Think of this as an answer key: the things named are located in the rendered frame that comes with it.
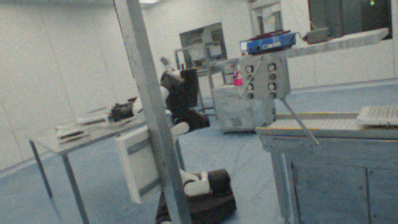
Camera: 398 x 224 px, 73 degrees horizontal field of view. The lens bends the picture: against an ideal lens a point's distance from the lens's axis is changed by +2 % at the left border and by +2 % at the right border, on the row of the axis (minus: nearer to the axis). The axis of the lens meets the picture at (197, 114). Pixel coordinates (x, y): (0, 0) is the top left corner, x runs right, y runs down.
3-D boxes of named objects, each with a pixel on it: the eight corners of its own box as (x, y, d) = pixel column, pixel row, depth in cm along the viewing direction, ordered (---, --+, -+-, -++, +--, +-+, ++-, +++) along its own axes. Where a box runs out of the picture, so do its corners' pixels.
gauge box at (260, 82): (244, 100, 147) (238, 64, 143) (253, 95, 155) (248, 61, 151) (283, 98, 133) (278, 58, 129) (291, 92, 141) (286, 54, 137)
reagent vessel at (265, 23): (250, 38, 142) (244, 1, 138) (262, 36, 154) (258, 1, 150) (278, 31, 133) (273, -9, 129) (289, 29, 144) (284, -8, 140)
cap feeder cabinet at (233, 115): (219, 135, 429) (210, 89, 413) (234, 124, 475) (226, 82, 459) (258, 134, 395) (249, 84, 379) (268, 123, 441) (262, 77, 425)
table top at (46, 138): (25, 137, 313) (24, 134, 312) (113, 110, 381) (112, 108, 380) (59, 156, 199) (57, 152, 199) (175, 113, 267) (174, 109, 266)
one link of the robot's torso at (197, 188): (209, 182, 235) (206, 169, 232) (210, 194, 215) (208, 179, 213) (186, 187, 235) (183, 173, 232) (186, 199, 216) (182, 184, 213)
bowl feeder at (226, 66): (217, 87, 424) (212, 63, 417) (226, 83, 454) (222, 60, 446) (245, 83, 398) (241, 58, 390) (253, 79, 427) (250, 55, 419)
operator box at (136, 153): (131, 202, 103) (114, 139, 98) (163, 180, 116) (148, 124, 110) (141, 205, 99) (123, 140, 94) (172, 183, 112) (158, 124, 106)
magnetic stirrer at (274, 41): (245, 57, 143) (242, 39, 141) (262, 52, 159) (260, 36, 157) (282, 50, 130) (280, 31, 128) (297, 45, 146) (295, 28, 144)
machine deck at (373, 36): (239, 66, 143) (237, 59, 143) (268, 56, 171) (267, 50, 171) (380, 43, 104) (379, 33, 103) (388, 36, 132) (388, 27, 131)
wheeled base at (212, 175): (230, 188, 255) (224, 156, 248) (242, 221, 204) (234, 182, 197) (164, 203, 255) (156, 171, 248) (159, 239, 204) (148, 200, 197)
